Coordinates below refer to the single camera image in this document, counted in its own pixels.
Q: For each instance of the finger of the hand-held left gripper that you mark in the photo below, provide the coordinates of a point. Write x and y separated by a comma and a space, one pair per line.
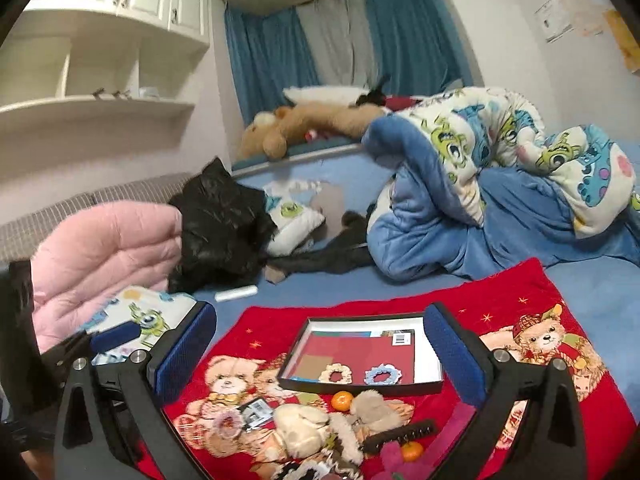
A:
117, 336

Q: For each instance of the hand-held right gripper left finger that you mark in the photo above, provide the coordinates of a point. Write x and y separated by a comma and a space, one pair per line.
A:
184, 357

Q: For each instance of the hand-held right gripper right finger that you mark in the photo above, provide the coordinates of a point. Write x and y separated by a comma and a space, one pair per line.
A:
456, 360

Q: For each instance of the blue scrunchie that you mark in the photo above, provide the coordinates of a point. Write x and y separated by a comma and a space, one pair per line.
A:
369, 375

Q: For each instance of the black comb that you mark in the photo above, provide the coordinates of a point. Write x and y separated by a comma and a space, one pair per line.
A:
400, 435

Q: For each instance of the beige fuzzy plush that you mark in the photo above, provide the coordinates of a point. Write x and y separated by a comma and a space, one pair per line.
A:
375, 410

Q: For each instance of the tangerine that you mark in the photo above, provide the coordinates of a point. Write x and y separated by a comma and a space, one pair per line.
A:
412, 451
342, 401

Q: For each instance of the magenta plush toy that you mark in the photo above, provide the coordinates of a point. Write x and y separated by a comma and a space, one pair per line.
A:
391, 456

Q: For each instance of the cream scrunchie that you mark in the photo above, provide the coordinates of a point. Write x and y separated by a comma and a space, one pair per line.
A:
324, 374

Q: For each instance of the cream plush toy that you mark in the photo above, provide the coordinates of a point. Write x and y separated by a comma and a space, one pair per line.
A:
300, 430

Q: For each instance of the striped fuzzy plush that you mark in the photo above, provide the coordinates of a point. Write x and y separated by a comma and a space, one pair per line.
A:
305, 471

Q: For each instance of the white monster print pillow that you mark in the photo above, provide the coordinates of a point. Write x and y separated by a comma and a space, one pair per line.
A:
145, 310
295, 220

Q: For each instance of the pink scrunchie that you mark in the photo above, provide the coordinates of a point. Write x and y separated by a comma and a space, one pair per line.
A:
216, 422

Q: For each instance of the white tube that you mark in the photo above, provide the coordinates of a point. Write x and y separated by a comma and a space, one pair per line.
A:
235, 293

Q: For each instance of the pink puffer jacket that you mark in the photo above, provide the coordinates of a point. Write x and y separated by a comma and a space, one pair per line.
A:
100, 255

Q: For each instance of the red bear print blanket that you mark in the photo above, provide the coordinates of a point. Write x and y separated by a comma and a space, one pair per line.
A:
525, 305

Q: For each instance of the small card packet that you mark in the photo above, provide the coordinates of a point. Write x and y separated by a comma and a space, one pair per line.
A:
256, 411

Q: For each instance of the checkered headboard cushion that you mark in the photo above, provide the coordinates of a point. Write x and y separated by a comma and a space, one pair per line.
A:
60, 212

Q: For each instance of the black plastic bag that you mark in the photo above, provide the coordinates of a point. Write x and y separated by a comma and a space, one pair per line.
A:
220, 225

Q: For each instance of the dark clothing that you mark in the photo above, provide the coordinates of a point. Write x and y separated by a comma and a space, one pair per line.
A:
330, 257

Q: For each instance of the monster print blue quilt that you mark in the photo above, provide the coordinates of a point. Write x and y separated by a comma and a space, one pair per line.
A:
425, 200

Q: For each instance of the brown plush dog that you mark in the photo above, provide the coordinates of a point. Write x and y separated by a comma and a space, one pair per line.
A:
310, 120

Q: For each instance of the small black plush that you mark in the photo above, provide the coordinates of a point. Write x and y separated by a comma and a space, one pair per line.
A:
374, 96

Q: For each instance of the white open shelf unit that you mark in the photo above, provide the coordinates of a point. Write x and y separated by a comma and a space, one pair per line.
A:
100, 60

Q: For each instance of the white fluffy pillow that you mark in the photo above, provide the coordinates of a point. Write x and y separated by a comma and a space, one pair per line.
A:
325, 94

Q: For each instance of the blue curtain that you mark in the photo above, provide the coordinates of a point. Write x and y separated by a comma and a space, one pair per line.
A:
415, 30
265, 65

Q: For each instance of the grey curtain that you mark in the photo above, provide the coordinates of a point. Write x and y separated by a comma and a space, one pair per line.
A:
340, 40

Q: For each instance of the yellow wall poster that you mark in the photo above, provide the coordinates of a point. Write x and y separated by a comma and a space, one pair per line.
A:
622, 40

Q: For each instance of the white wall paper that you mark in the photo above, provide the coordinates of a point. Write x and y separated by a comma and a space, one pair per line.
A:
570, 10

